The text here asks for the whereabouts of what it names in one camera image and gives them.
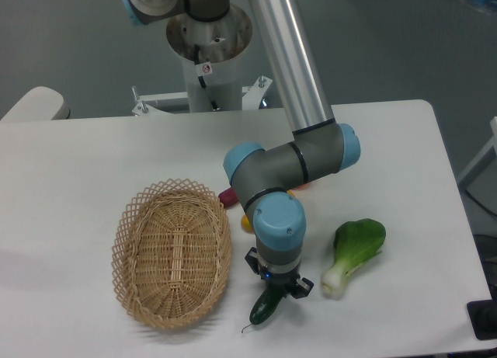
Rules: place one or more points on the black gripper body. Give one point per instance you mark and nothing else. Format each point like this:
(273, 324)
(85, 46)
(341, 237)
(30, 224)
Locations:
(288, 279)

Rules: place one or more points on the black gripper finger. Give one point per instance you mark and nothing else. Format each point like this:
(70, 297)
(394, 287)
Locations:
(252, 260)
(299, 288)

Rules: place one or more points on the green cucumber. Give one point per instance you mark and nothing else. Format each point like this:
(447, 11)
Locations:
(266, 305)

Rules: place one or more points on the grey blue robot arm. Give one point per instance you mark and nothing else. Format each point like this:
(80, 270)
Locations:
(262, 178)

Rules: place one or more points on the yellow mango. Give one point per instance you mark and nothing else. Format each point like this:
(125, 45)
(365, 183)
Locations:
(245, 224)

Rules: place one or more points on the purple sweet potato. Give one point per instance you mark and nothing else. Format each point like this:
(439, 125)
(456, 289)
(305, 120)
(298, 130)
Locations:
(228, 198)

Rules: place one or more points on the green bok choy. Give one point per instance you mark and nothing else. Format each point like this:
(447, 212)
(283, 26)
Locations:
(355, 243)

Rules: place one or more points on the woven wicker basket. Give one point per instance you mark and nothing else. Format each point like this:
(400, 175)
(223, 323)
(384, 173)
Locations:
(171, 256)

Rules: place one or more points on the orange tangerine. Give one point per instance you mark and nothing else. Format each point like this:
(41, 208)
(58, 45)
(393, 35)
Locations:
(303, 186)

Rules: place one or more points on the black device at table edge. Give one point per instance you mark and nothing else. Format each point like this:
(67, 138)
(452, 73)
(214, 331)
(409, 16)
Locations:
(483, 318)

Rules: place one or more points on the white chair armrest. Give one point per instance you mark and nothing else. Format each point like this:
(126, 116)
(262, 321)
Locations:
(39, 104)

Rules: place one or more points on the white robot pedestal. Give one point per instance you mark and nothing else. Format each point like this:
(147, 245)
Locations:
(211, 55)

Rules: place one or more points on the white frame at right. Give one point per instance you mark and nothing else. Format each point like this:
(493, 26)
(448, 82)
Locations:
(480, 161)

